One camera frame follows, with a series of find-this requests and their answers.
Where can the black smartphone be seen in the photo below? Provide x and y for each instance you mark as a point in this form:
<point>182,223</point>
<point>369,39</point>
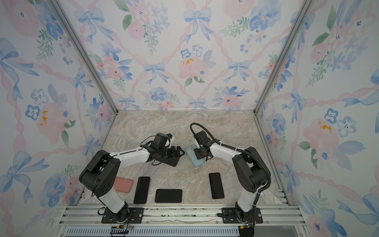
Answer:
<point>142,190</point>
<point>216,186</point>

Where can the aluminium rail frame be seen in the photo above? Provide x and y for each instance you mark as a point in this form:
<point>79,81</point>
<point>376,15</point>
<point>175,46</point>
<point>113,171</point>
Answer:
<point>168,220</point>

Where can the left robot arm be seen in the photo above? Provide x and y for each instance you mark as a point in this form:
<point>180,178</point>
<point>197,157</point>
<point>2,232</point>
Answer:
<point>100,173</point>

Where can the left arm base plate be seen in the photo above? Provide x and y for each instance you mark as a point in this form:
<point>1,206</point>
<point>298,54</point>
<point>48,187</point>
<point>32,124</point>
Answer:
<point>125,216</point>

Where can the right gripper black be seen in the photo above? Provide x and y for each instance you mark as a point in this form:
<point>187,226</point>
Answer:
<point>196,151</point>

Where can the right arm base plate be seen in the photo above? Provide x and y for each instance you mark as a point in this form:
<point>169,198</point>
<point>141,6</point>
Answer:
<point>237,216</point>

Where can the pink phone case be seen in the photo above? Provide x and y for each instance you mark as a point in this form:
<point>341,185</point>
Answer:
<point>123,185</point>

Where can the black smartphone horizontal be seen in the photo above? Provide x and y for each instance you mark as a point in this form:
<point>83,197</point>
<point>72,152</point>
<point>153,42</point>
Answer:
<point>168,196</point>

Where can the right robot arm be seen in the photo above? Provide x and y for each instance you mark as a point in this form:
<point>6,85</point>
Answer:
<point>252,172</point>

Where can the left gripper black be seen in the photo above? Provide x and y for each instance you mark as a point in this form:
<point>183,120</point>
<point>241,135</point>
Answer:
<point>178,155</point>

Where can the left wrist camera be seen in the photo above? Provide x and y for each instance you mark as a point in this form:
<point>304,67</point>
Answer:
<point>162,141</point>

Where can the black phone case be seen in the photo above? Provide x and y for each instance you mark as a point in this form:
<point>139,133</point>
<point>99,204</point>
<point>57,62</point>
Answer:
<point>169,161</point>

